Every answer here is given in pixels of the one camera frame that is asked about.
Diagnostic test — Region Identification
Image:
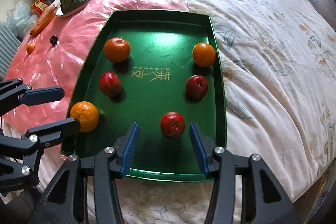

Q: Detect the white plate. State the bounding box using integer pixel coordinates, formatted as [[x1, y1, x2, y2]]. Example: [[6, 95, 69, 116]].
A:
[[55, 0, 100, 17]]

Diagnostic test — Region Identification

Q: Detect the red yellow packet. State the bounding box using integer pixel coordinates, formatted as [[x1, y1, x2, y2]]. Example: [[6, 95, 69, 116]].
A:
[[31, 0, 51, 17]]

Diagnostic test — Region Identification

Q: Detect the light blue suitcase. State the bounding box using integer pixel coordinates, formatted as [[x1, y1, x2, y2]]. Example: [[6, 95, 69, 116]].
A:
[[0, 21, 23, 79]]

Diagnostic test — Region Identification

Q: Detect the carrot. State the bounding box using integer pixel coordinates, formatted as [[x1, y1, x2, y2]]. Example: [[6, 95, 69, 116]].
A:
[[29, 4, 57, 36]]

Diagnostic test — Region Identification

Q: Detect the clear plastic bag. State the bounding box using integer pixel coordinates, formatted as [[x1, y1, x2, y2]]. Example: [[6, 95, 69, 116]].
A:
[[7, 0, 37, 39]]

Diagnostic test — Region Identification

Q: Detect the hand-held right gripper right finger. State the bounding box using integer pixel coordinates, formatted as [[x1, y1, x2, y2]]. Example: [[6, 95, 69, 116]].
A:
[[189, 122, 296, 224]]

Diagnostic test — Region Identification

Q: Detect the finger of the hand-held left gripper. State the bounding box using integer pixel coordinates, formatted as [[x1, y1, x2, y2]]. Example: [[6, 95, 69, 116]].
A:
[[0, 78, 65, 117], [0, 117, 81, 178]]

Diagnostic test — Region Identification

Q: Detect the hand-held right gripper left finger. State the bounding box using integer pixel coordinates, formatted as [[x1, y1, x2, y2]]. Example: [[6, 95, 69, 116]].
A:
[[29, 122, 140, 224]]

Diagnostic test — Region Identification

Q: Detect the pink plastic sheet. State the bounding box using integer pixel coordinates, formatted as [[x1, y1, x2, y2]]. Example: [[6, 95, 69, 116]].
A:
[[5, 0, 190, 133]]

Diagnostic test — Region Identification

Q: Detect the green tray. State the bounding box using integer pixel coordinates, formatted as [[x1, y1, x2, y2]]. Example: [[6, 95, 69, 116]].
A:
[[60, 9, 228, 183]]

